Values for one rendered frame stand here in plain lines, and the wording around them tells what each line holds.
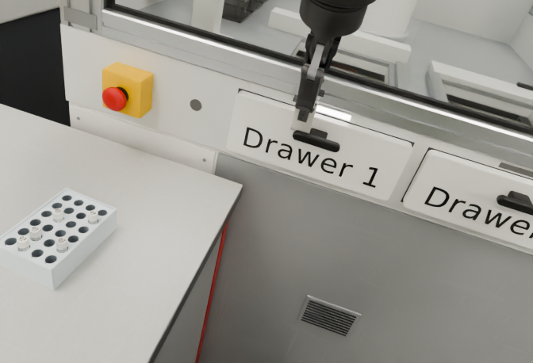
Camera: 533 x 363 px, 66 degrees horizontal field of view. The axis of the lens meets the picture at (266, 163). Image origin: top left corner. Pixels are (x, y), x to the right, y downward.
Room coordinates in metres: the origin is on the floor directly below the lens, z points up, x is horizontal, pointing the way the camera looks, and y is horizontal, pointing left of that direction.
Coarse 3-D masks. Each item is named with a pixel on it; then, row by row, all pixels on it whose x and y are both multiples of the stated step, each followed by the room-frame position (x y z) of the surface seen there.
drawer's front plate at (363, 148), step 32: (256, 96) 0.60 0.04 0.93; (256, 128) 0.59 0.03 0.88; (288, 128) 0.58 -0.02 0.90; (320, 128) 0.58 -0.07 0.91; (352, 128) 0.57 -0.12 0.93; (288, 160) 0.58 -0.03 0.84; (320, 160) 0.57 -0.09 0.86; (352, 160) 0.57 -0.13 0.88; (384, 160) 0.56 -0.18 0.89; (384, 192) 0.56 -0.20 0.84
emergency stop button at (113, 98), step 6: (108, 90) 0.56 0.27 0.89; (114, 90) 0.56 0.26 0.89; (120, 90) 0.57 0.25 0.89; (102, 96) 0.56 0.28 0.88; (108, 96) 0.56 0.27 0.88; (114, 96) 0.56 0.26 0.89; (120, 96) 0.56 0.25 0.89; (108, 102) 0.56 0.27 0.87; (114, 102) 0.56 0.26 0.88; (120, 102) 0.56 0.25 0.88; (126, 102) 0.57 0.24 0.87; (114, 108) 0.56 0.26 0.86; (120, 108) 0.56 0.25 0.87
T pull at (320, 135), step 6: (294, 132) 0.55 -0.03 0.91; (300, 132) 0.55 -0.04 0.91; (312, 132) 0.56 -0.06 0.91; (318, 132) 0.56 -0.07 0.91; (324, 132) 0.57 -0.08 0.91; (294, 138) 0.54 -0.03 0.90; (300, 138) 0.54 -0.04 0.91; (306, 138) 0.54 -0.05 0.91; (312, 138) 0.54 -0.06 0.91; (318, 138) 0.55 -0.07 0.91; (324, 138) 0.55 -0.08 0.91; (312, 144) 0.54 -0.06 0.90; (318, 144) 0.54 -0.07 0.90; (324, 144) 0.54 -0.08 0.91; (330, 144) 0.54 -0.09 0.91; (336, 144) 0.54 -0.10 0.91; (330, 150) 0.54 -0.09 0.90; (336, 150) 0.54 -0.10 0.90
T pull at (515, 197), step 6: (510, 192) 0.54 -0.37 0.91; (516, 192) 0.54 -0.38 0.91; (498, 198) 0.51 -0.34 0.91; (504, 198) 0.51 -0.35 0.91; (510, 198) 0.51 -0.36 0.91; (516, 198) 0.52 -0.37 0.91; (522, 198) 0.52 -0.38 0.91; (528, 198) 0.53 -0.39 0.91; (504, 204) 0.51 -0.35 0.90; (510, 204) 0.51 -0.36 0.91; (516, 204) 0.51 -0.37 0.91; (522, 204) 0.51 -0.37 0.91; (528, 204) 0.51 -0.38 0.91; (516, 210) 0.51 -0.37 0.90; (522, 210) 0.51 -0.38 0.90; (528, 210) 0.50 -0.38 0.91
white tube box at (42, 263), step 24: (72, 192) 0.42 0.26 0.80; (48, 216) 0.37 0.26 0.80; (72, 216) 0.38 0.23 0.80; (0, 240) 0.31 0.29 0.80; (48, 240) 0.33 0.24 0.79; (72, 240) 0.35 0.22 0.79; (96, 240) 0.37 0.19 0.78; (0, 264) 0.30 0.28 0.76; (24, 264) 0.30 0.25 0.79; (48, 264) 0.30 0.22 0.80; (72, 264) 0.32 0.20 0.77
